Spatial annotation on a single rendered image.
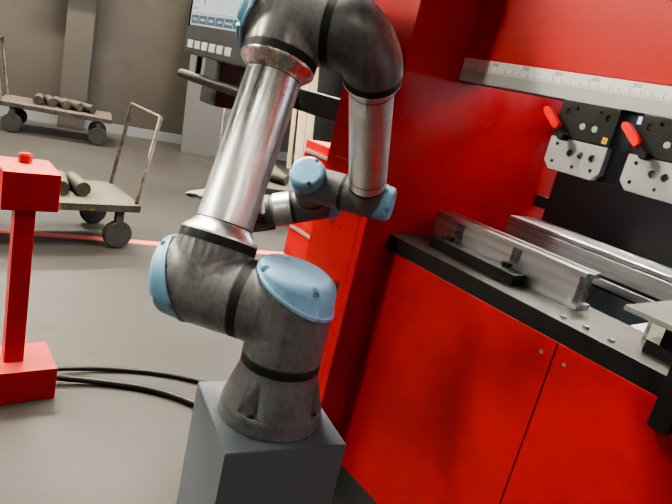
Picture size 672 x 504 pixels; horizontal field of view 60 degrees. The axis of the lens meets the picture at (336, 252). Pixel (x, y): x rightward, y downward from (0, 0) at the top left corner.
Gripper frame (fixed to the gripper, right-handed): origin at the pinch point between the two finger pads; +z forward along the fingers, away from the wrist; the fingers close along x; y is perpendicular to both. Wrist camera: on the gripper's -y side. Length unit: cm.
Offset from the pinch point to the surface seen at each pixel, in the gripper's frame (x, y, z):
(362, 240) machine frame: 11, 37, -40
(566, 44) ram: 30, -5, -94
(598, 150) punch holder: 4, 3, -95
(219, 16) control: 61, -6, -10
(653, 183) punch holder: -9, 1, -101
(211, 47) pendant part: 57, 0, -6
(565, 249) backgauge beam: 4, 47, -97
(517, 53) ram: 38, 2, -86
